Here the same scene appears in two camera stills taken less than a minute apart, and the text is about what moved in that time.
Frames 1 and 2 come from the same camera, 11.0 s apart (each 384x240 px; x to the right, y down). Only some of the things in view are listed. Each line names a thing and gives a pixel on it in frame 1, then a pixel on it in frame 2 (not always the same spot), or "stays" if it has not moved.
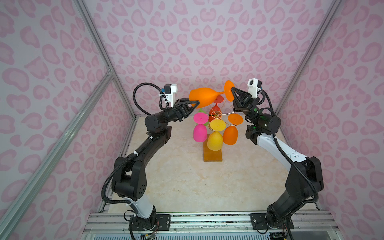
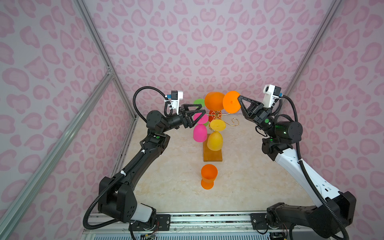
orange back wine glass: x=206 y=96 → x=209 y=172
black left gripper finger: x=187 y=107 → x=189 y=116
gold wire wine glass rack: x=210 y=155 stays
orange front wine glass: x=230 y=133 → x=216 y=101
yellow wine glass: x=215 y=139 stays
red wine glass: x=215 y=112 stays
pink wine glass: x=200 y=133 stays
